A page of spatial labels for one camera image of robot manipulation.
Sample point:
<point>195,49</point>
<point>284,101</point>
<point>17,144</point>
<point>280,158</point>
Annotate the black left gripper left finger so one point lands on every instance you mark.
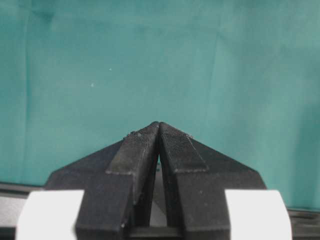
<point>118,183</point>

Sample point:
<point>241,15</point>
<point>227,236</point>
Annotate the green table cloth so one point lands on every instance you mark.
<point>240,76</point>

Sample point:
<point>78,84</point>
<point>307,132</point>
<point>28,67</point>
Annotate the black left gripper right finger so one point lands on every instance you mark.
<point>195,178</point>

